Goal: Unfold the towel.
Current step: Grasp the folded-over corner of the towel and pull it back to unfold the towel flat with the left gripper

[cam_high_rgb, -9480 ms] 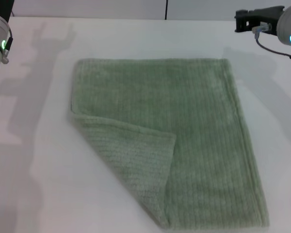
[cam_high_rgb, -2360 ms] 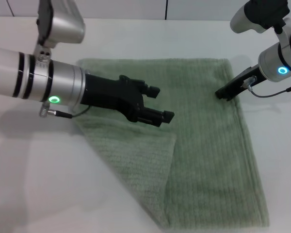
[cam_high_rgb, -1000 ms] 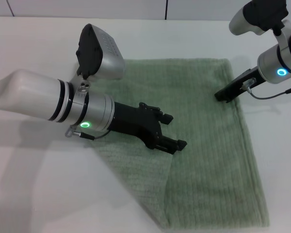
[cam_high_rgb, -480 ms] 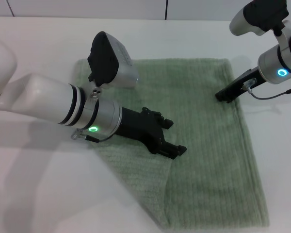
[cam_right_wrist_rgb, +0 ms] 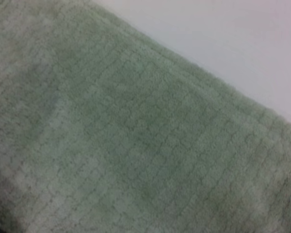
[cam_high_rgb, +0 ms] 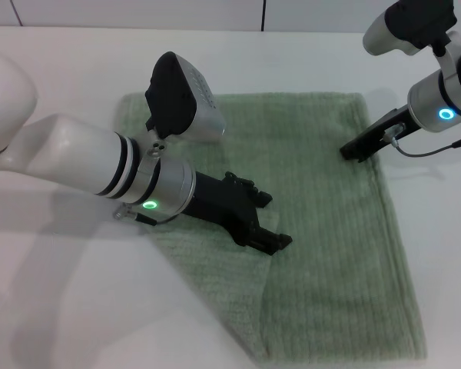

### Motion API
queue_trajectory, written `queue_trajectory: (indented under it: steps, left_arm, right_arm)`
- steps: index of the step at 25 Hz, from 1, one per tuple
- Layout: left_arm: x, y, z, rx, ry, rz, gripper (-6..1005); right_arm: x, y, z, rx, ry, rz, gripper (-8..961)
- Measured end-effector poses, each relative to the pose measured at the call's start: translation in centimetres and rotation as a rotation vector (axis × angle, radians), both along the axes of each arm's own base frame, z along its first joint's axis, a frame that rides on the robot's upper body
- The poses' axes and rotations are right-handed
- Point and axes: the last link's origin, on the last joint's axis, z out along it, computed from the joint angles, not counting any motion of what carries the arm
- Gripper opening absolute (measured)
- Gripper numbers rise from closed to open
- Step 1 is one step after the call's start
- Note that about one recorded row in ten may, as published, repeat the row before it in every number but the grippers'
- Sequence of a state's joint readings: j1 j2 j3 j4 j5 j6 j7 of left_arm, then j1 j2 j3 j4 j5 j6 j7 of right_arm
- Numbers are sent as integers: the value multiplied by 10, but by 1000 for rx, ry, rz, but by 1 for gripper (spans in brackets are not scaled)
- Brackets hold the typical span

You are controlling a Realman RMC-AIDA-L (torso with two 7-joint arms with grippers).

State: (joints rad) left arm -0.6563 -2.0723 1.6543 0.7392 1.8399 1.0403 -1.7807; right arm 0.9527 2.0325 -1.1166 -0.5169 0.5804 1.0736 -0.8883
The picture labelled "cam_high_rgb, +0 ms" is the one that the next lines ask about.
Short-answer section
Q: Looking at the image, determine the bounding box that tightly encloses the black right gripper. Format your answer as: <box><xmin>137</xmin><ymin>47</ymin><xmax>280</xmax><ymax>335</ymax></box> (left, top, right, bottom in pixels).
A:
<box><xmin>339</xmin><ymin>106</ymin><xmax>419</xmax><ymax>165</ymax></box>

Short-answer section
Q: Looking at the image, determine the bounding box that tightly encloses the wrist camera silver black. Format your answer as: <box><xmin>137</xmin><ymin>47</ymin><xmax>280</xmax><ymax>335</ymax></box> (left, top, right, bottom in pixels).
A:
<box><xmin>362</xmin><ymin>0</ymin><xmax>459</xmax><ymax>57</ymax></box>
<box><xmin>143</xmin><ymin>51</ymin><xmax>227</xmax><ymax>145</ymax></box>

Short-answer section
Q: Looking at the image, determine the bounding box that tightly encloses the green ribbed towel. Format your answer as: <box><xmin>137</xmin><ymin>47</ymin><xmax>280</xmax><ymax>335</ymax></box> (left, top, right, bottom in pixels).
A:
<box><xmin>113</xmin><ymin>91</ymin><xmax>428</xmax><ymax>351</ymax></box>

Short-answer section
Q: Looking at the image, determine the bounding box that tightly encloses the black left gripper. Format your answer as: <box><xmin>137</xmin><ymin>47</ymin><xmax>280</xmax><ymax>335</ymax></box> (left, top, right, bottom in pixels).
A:
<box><xmin>181</xmin><ymin>171</ymin><xmax>294</xmax><ymax>258</ymax></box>

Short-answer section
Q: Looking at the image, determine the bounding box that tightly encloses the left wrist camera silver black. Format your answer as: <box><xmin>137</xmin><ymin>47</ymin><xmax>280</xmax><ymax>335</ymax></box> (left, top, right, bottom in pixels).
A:
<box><xmin>143</xmin><ymin>51</ymin><xmax>227</xmax><ymax>145</ymax></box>

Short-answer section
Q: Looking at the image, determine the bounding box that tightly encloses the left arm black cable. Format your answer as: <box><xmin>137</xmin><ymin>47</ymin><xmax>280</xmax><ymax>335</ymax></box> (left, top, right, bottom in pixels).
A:
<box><xmin>112</xmin><ymin>207</ymin><xmax>180</xmax><ymax>227</ymax></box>

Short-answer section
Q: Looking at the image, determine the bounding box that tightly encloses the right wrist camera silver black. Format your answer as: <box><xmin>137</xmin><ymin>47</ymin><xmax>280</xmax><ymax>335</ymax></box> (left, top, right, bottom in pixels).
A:
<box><xmin>362</xmin><ymin>0</ymin><xmax>459</xmax><ymax>57</ymax></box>

